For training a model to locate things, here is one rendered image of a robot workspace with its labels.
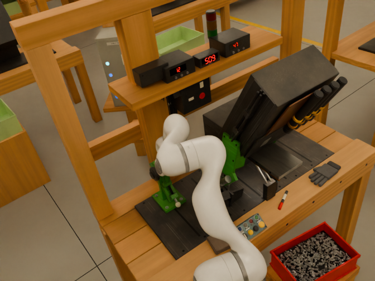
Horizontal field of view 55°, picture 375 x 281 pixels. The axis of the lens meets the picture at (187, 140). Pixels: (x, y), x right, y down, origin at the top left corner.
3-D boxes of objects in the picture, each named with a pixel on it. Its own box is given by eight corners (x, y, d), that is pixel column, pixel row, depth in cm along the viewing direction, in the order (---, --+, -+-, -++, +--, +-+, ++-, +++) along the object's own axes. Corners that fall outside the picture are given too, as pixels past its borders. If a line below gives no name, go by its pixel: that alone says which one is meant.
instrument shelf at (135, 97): (282, 43, 188) (283, 36, 186) (133, 112, 154) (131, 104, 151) (250, 32, 206) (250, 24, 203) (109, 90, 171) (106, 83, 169)
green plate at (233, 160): (244, 175, 179) (251, 139, 169) (231, 180, 175) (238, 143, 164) (229, 163, 187) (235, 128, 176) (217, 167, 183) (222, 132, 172)
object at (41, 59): (296, 110, 246) (309, -45, 186) (99, 221, 189) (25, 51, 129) (285, 104, 253) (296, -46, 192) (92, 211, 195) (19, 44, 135)
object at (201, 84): (212, 102, 180) (210, 75, 171) (184, 115, 174) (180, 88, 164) (197, 92, 189) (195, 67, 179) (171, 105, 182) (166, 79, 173)
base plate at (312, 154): (334, 155, 207) (335, 153, 206) (177, 261, 165) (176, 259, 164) (280, 124, 236) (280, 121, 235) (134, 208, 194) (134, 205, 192)
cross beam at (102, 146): (278, 71, 230) (278, 58, 224) (92, 162, 180) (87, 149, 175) (272, 68, 233) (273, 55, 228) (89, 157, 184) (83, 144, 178)
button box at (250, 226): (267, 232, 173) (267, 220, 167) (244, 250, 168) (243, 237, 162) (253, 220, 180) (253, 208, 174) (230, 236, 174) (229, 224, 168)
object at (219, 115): (266, 153, 212) (267, 105, 191) (226, 177, 201) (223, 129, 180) (245, 139, 225) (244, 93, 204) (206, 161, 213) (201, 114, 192)
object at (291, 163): (302, 165, 173) (302, 161, 171) (278, 182, 167) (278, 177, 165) (247, 130, 199) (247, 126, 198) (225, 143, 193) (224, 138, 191)
